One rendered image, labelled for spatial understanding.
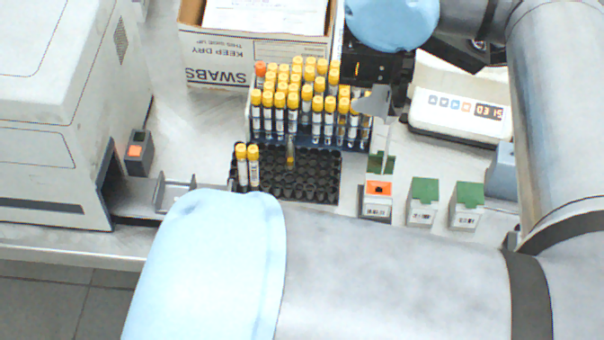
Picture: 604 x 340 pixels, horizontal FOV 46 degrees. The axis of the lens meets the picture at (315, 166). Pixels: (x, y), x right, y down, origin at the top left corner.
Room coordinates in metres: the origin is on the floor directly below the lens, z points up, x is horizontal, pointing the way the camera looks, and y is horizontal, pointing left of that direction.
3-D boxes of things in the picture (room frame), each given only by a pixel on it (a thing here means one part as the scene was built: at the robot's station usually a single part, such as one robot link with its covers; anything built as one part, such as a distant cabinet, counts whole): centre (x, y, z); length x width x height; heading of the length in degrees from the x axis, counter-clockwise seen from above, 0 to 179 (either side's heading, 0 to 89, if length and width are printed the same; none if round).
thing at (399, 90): (0.54, -0.09, 1.20); 0.05 x 0.02 x 0.09; 178
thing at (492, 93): (0.86, -0.25, 0.94); 0.30 x 0.24 x 0.12; 169
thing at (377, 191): (0.57, -0.09, 0.92); 0.05 x 0.04 x 0.06; 178
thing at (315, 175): (0.63, 0.05, 0.93); 0.17 x 0.09 x 0.11; 88
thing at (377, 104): (0.55, -0.07, 1.15); 0.06 x 0.03 x 0.09; 88
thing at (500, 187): (0.62, -0.31, 0.92); 0.10 x 0.07 x 0.10; 80
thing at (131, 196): (0.55, 0.22, 0.92); 0.21 x 0.07 x 0.05; 88
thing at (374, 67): (0.57, -0.06, 1.26); 0.09 x 0.08 x 0.12; 88
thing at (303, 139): (0.73, 0.01, 0.91); 0.20 x 0.10 x 0.07; 88
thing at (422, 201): (0.58, -0.16, 0.91); 0.05 x 0.04 x 0.07; 178
